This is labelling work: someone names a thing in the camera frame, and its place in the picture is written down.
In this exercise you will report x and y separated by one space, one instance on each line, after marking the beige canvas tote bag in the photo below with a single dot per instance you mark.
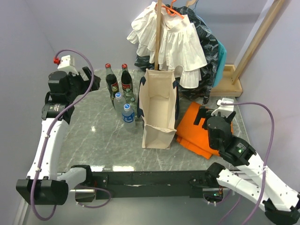
158 105

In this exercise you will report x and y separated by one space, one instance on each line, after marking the orange clothes hanger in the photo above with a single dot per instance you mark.
170 11

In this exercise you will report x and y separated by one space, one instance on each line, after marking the dark shark print garment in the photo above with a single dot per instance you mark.
210 47

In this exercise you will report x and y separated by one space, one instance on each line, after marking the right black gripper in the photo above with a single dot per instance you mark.
202 112

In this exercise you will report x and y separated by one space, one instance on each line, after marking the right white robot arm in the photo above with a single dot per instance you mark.
279 202

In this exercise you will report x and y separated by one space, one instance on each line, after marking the coca-cola glass bottle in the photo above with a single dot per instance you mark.
111 79
126 79

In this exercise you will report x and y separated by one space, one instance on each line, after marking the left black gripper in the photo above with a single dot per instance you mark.
85 83

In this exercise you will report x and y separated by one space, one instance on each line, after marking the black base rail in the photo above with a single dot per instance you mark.
194 184

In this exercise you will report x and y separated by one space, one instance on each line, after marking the blue-cap plastic bottle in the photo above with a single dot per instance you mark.
119 102
128 116

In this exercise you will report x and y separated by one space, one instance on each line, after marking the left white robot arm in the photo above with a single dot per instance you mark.
43 185

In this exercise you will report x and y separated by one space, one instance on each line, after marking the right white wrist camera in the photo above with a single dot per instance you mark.
225 107

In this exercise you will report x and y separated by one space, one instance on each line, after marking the wooden clothes hanger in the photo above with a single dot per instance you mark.
190 3

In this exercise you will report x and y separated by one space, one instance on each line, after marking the white pleated garment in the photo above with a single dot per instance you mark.
180 48

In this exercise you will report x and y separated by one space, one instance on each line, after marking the dark green glass bottle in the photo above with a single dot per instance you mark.
115 89

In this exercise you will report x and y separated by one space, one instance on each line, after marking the teal blue garment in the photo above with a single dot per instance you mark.
222 56

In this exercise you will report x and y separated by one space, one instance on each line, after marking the wooden clothes rack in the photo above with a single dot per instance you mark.
230 83

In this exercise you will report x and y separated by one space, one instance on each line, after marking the folded orange cloth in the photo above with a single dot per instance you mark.
194 137

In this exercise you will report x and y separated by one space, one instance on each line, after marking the clear chang bottle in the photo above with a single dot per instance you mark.
129 96
133 105

